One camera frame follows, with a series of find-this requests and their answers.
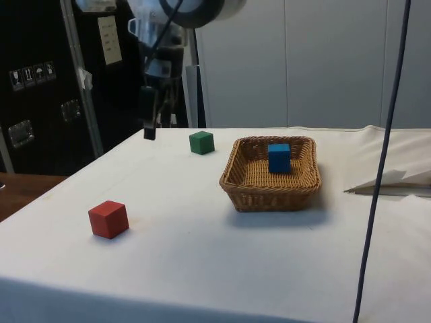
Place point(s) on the wicker basket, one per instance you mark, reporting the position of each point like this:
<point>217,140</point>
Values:
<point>269,196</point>

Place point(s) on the red cube block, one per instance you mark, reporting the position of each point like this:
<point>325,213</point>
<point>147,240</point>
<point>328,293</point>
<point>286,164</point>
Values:
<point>107,220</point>

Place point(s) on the black cabinet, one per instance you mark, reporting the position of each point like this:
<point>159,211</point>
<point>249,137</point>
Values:
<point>37,40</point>

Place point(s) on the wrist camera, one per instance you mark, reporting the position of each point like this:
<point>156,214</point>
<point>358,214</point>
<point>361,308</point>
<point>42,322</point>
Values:
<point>143,30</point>

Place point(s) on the pale grey locker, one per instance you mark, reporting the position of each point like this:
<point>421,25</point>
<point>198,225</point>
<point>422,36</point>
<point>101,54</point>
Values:
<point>336,67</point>
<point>417,67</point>
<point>242,74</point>

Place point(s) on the blue cube block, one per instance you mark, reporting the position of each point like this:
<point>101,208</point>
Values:
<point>279,159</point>

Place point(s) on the silver metal strut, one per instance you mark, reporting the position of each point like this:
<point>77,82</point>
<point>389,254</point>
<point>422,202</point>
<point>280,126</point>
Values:
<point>199,94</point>
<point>81,84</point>

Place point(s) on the green cube block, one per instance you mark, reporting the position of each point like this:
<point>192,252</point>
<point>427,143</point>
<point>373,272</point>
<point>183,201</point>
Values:
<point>200,143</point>

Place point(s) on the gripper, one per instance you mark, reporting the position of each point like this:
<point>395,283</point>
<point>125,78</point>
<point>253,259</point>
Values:
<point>168,55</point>

